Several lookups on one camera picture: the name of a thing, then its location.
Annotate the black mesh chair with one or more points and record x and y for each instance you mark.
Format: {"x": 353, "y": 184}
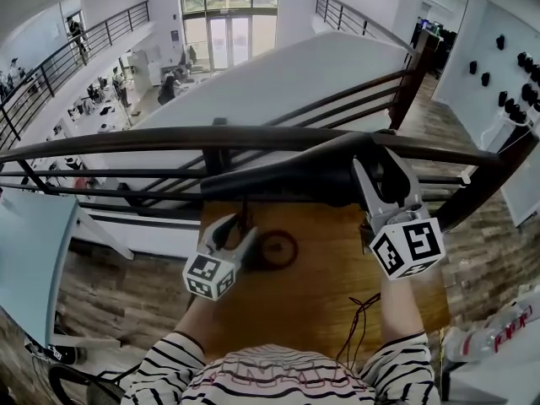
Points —
{"x": 101, "y": 395}

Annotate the light blue table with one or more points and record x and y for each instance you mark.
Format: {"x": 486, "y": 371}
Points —
{"x": 29, "y": 247}

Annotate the group of black board items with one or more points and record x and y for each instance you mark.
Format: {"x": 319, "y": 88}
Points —
{"x": 512, "y": 108}

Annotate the glass entrance door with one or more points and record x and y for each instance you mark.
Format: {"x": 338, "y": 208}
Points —
{"x": 230, "y": 36}

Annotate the person's left forearm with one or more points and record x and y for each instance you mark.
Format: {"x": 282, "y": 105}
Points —
{"x": 194, "y": 323}

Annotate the black desk lamp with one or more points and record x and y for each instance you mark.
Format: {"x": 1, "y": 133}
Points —
{"x": 274, "y": 175}

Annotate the black and white striped shirt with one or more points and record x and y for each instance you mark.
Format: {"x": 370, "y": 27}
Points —
{"x": 270, "y": 378}

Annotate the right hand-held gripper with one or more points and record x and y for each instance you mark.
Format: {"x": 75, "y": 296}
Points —
{"x": 409, "y": 247}

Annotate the white cabinet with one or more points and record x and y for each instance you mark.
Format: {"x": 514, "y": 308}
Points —
{"x": 141, "y": 68}

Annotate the brown wooden railing post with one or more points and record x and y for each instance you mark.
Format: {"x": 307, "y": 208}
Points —
{"x": 485, "y": 192}
{"x": 411, "y": 82}

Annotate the short black mezzanine railing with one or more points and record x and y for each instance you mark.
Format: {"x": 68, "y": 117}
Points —
{"x": 339, "y": 15}

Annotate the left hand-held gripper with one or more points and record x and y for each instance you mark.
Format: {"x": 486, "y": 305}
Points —
{"x": 206, "y": 274}

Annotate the long black mezzanine railing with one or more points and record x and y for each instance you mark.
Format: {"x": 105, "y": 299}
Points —
{"x": 107, "y": 30}

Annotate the white table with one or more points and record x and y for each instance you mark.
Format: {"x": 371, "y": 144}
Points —
{"x": 498, "y": 382}

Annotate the white wall board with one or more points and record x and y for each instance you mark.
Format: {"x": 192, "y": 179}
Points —
{"x": 468, "y": 36}

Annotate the dark curved balcony railing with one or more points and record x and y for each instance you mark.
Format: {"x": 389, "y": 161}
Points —
{"x": 169, "y": 139}

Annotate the pack of clear bottles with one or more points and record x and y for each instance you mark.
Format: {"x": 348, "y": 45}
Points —
{"x": 476, "y": 340}

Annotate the person's right forearm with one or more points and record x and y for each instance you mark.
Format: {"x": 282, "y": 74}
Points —
{"x": 401, "y": 310}

